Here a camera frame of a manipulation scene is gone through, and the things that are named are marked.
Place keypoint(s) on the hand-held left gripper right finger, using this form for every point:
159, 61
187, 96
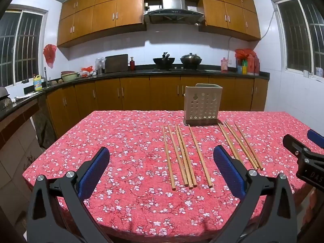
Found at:
227, 168

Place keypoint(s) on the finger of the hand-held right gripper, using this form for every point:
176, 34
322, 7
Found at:
291, 143
316, 136

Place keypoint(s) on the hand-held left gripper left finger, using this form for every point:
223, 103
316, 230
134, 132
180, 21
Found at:
95, 168

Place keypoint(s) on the beige perforated utensil holder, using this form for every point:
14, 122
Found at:
202, 103

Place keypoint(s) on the red floral tablecloth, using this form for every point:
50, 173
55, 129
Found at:
126, 157

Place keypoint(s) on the white cup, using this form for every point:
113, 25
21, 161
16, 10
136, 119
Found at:
306, 74

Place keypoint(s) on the pale plastic container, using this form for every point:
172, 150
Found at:
319, 72

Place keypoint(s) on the wooden lower kitchen cabinets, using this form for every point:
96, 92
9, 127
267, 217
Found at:
136, 93

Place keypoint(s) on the green bottle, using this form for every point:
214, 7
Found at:
244, 68

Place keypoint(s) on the green basin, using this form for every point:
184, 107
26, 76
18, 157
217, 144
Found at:
69, 77

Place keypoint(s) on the crumpled red plastic bag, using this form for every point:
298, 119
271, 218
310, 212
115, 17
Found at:
87, 71

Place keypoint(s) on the white rag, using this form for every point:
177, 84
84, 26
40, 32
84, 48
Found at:
26, 96

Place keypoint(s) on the yellow detergent bottle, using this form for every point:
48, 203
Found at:
38, 84

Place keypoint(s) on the metal faucet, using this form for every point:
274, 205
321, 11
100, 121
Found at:
46, 77

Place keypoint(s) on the barred window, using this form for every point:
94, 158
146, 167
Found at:
298, 33
22, 45

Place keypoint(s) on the black kitchen countertop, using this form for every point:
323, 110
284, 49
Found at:
141, 73

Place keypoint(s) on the dark cutting board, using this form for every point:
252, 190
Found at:
116, 63

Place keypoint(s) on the small red bottle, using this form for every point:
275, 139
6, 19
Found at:
132, 64

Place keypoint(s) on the black gas stove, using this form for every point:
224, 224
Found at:
177, 69

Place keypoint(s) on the wok with metal lid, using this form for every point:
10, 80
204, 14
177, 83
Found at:
191, 59

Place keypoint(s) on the grey metal pot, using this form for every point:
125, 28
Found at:
4, 93

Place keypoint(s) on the hanging red plastic bag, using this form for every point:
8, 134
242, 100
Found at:
49, 54

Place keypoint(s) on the black wok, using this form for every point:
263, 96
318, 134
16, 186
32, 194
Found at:
163, 62

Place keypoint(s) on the steel range hood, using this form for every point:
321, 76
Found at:
173, 5

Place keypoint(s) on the wooden upper wall cabinet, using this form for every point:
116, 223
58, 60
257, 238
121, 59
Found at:
101, 17
227, 12

